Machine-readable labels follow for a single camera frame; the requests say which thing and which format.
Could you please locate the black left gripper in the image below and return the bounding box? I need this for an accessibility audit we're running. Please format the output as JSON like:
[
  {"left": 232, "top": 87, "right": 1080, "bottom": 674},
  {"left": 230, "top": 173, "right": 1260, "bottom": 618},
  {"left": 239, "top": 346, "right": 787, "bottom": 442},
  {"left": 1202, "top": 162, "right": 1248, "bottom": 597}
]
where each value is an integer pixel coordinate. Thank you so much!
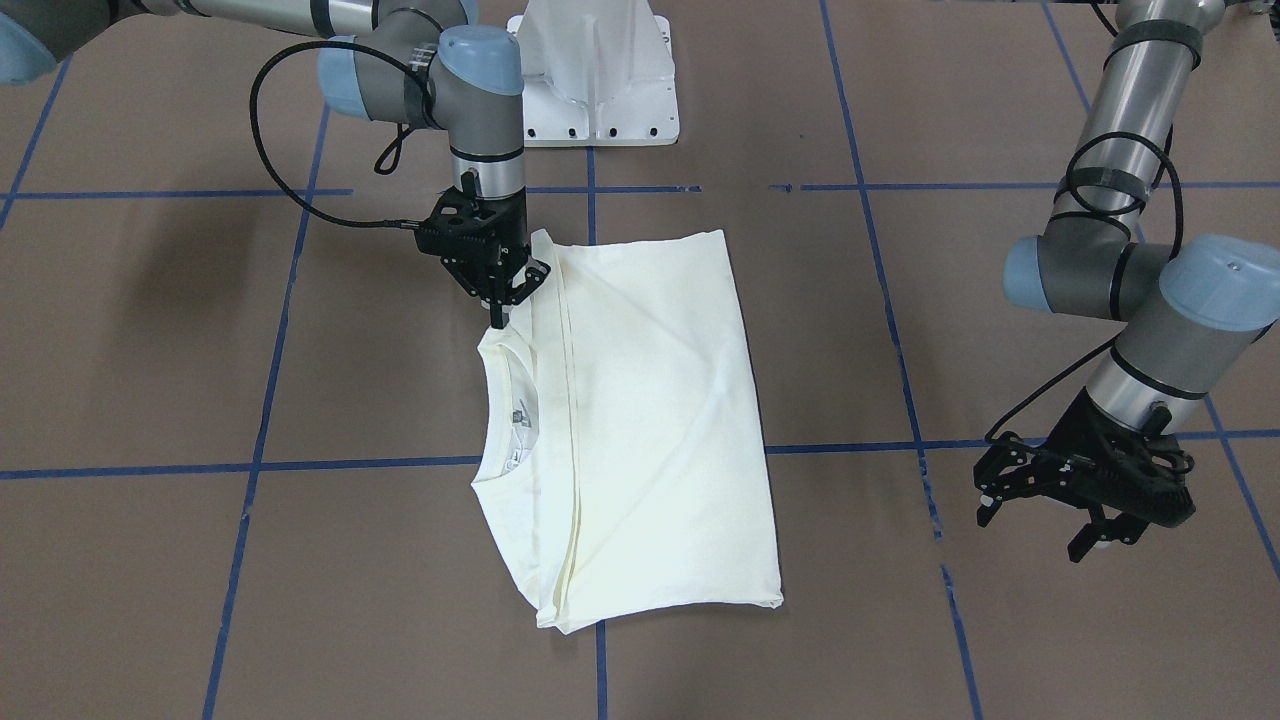
[{"left": 975, "top": 392, "right": 1196, "bottom": 562}]

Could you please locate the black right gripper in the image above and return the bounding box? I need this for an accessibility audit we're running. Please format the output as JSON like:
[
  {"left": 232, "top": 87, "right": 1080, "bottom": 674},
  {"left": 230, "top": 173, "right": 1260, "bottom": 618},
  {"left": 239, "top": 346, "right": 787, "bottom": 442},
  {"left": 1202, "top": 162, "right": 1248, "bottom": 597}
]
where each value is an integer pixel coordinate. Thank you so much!
[{"left": 440, "top": 190, "right": 550, "bottom": 331}]

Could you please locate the cream long-sleeve cat shirt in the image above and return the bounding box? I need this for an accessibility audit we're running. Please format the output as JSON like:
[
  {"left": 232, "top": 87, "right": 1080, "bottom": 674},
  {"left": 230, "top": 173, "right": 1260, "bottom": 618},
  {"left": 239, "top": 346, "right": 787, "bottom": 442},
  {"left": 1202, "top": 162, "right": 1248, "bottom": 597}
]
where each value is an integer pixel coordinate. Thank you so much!
[{"left": 472, "top": 231, "right": 785, "bottom": 634}]

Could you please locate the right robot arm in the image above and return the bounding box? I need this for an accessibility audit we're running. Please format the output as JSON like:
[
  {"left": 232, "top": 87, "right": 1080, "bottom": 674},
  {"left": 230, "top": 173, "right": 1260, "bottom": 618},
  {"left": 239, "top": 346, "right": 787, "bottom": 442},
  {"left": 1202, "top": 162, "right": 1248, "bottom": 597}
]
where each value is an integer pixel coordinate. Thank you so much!
[{"left": 1, "top": 1, "right": 549, "bottom": 329}]

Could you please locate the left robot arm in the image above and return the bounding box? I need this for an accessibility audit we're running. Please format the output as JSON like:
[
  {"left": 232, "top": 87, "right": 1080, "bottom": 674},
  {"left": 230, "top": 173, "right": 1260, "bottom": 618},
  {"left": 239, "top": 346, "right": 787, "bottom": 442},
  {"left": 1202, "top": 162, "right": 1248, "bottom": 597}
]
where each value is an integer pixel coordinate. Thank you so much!
[{"left": 973, "top": 1, "right": 1277, "bottom": 562}]

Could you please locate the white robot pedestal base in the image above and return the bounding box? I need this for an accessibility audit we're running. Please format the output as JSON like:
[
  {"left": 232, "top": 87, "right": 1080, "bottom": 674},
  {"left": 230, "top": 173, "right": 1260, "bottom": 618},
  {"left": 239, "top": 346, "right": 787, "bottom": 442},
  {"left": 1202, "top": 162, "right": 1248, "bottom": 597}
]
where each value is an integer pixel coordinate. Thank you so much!
[{"left": 506, "top": 1, "right": 681, "bottom": 149}]

